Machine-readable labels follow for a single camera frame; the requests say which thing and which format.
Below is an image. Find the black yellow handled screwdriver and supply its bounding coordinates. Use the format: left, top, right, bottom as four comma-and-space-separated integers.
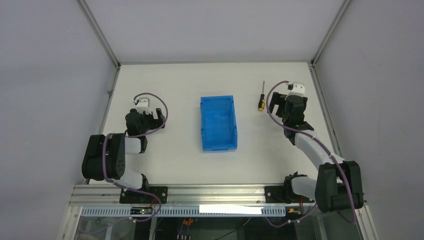
257, 81, 265, 112

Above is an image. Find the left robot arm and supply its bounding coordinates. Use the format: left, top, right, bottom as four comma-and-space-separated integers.
81, 108, 166, 192

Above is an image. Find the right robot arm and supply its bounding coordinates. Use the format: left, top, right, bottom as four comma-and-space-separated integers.
268, 92, 364, 213

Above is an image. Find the blue plastic bin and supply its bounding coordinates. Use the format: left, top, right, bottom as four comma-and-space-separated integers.
200, 95, 238, 152

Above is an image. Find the green circuit board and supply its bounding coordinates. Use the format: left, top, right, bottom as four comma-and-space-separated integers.
130, 207, 154, 216

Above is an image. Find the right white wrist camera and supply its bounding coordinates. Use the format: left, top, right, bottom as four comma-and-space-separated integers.
286, 82, 306, 98

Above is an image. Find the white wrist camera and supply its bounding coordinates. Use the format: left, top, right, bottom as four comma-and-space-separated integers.
286, 82, 306, 98
133, 97, 152, 115

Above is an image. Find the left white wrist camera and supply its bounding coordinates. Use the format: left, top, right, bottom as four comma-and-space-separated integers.
133, 97, 152, 115

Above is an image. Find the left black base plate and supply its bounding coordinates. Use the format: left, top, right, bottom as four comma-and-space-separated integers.
119, 186, 169, 205

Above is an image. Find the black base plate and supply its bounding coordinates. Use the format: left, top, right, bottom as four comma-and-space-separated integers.
119, 186, 169, 205
264, 185, 314, 204

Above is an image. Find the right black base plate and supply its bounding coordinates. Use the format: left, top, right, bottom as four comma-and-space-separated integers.
264, 185, 314, 204

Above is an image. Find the white slotted cable duct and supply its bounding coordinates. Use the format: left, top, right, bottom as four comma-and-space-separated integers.
81, 204, 286, 218

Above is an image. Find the aluminium frame rail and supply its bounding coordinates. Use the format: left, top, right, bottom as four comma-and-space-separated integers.
67, 183, 369, 208

